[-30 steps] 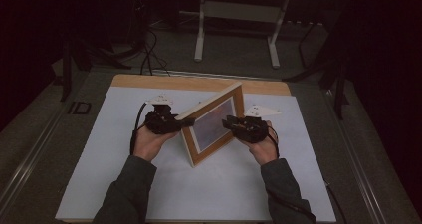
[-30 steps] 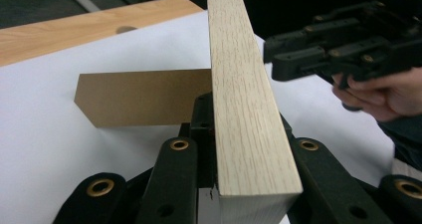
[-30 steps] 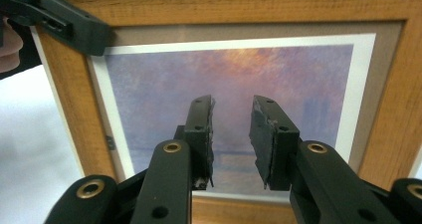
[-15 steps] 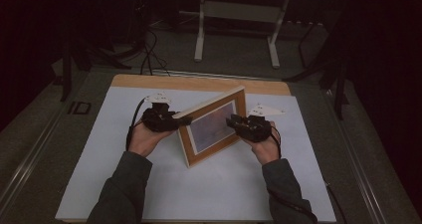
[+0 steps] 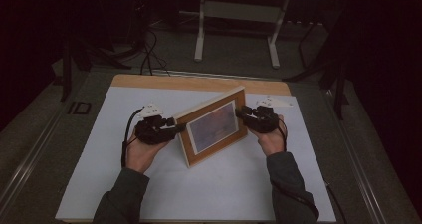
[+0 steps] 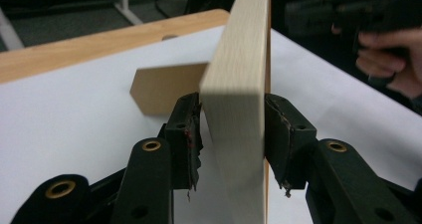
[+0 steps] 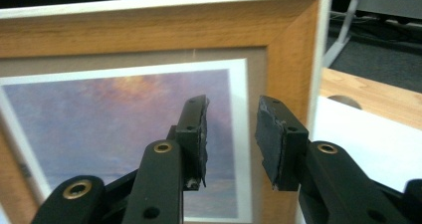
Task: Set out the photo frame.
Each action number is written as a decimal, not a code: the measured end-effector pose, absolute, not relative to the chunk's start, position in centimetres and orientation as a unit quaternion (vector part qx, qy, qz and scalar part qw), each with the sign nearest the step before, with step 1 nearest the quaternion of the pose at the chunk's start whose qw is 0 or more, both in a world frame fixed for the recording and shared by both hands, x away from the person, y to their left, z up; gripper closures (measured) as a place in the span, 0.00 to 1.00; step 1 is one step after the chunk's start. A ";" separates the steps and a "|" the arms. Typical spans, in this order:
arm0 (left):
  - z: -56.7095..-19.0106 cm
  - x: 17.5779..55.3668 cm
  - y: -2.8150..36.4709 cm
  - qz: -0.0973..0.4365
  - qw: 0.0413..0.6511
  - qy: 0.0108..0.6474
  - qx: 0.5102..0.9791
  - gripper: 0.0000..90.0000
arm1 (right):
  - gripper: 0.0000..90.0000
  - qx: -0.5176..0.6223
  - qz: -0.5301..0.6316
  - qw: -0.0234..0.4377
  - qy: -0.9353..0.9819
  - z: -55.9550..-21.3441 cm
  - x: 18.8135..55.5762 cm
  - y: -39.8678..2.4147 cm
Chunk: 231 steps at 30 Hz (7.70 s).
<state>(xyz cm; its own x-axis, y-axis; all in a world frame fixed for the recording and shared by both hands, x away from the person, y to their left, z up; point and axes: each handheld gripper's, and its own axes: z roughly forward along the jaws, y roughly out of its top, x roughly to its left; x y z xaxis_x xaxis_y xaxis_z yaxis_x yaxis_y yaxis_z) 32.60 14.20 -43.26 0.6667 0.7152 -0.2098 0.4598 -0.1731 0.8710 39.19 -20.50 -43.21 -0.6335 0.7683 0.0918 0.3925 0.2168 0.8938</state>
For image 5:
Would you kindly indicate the wooden picture frame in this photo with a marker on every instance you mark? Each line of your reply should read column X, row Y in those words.
column 215, row 127

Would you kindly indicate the black floor socket box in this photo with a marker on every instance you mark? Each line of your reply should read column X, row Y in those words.
column 79, row 108

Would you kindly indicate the white table mat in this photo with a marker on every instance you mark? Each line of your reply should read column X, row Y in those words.
column 205, row 190

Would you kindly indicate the person's left hand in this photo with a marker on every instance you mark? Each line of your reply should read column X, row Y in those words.
column 142, row 156

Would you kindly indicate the metal floor rail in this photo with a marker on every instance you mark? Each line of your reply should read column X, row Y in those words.
column 30, row 157
column 361, row 171

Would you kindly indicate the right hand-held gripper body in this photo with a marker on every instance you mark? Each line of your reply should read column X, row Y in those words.
column 265, row 121

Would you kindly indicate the person's right hand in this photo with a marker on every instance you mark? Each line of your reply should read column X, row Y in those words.
column 273, row 142

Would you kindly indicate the black metal stand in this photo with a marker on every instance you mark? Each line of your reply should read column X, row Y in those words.
column 68, row 71
column 338, row 84

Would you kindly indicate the white metal desk frame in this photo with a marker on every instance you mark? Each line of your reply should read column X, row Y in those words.
column 242, row 11

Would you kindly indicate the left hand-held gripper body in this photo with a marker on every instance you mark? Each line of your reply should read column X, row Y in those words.
column 151, row 131

